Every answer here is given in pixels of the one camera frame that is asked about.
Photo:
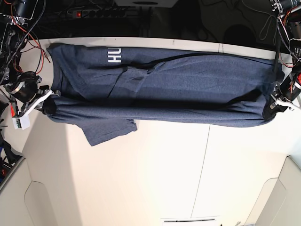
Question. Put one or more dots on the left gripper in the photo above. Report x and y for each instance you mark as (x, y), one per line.
(283, 97)

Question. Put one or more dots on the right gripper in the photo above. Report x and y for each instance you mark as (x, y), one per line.
(25, 92)

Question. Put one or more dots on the blue t-shirt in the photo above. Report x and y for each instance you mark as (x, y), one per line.
(104, 91)

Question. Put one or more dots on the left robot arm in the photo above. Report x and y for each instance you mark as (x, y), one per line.
(288, 25)

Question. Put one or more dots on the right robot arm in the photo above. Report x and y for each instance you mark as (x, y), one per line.
(17, 21)

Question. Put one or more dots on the black power strip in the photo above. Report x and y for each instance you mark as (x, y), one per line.
(87, 13)

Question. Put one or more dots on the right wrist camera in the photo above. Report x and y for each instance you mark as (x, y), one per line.
(21, 122)

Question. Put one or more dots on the orange handled screwdriver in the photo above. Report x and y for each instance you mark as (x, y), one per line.
(13, 109)

